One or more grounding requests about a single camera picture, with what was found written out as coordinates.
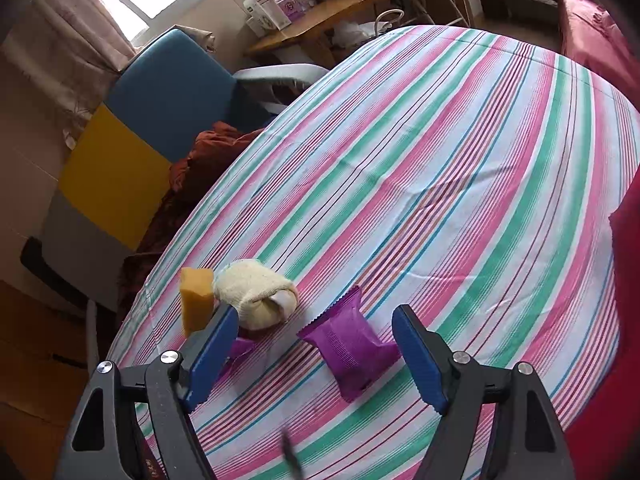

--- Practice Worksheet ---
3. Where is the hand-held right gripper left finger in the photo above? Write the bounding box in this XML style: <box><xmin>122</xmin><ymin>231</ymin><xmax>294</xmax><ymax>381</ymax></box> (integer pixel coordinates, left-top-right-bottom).
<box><xmin>54</xmin><ymin>304</ymin><xmax>240</xmax><ymax>480</ymax></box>

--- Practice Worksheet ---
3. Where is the red bed cover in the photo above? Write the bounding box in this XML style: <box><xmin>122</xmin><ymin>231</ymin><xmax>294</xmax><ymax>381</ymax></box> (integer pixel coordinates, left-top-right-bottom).
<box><xmin>557</xmin><ymin>0</ymin><xmax>640</xmax><ymax>111</ymax></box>

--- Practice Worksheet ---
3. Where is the red cloth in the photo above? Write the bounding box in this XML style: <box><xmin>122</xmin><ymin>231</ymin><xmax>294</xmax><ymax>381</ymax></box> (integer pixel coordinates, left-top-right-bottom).
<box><xmin>565</xmin><ymin>165</ymin><xmax>640</xmax><ymax>480</ymax></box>

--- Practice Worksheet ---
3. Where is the yellow sponge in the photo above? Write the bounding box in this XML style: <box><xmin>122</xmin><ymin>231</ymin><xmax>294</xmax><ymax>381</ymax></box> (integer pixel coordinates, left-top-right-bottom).
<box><xmin>179</xmin><ymin>267</ymin><xmax>217</xmax><ymax>338</ymax></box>

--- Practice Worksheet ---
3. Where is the white plastic bag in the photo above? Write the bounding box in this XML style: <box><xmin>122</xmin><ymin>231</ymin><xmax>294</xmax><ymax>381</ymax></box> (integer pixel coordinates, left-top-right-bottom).
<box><xmin>332</xmin><ymin>20</ymin><xmax>377</xmax><ymax>49</ymax></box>

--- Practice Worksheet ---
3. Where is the wooden wardrobe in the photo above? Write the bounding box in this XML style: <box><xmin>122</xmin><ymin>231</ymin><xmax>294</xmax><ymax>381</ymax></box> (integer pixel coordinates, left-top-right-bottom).
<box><xmin>0</xmin><ymin>280</ymin><xmax>96</xmax><ymax>480</ymax></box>

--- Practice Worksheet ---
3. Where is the small purple packet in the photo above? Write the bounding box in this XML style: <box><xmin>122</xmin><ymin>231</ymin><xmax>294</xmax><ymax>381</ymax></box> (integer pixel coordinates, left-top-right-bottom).
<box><xmin>217</xmin><ymin>336</ymin><xmax>256</xmax><ymax>381</ymax></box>

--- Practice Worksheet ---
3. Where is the grey yellow blue chair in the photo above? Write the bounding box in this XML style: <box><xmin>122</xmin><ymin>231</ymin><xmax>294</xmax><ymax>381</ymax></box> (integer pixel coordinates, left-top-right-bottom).
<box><xmin>20</xmin><ymin>27</ymin><xmax>331</xmax><ymax>376</ymax></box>

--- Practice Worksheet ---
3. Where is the cream rolled sock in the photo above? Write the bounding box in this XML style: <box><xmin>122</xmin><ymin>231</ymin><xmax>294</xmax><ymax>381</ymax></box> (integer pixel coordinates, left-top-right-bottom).
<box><xmin>212</xmin><ymin>258</ymin><xmax>300</xmax><ymax>332</ymax></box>

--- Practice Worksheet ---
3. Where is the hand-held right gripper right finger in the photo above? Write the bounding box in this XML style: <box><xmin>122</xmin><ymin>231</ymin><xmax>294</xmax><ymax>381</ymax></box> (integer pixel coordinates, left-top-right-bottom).
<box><xmin>392</xmin><ymin>304</ymin><xmax>576</xmax><ymax>480</ymax></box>

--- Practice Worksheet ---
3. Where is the purple box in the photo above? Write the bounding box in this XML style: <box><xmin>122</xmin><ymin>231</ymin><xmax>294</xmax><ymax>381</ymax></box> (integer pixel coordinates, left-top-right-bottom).
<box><xmin>274</xmin><ymin>0</ymin><xmax>317</xmax><ymax>23</ymax></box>

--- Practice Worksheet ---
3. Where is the white box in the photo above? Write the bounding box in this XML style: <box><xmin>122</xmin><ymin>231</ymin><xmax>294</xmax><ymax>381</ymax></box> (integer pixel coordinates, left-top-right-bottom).
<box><xmin>243</xmin><ymin>0</ymin><xmax>291</xmax><ymax>38</ymax></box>

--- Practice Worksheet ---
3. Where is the dark red blanket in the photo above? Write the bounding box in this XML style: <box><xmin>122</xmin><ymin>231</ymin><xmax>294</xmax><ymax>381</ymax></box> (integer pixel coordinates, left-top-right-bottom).
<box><xmin>117</xmin><ymin>121</ymin><xmax>266</xmax><ymax>326</ymax></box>

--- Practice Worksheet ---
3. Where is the wooden desk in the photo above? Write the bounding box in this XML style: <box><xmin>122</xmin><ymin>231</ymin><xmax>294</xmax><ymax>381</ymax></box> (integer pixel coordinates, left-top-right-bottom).
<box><xmin>243</xmin><ymin>0</ymin><xmax>392</xmax><ymax>68</ymax></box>

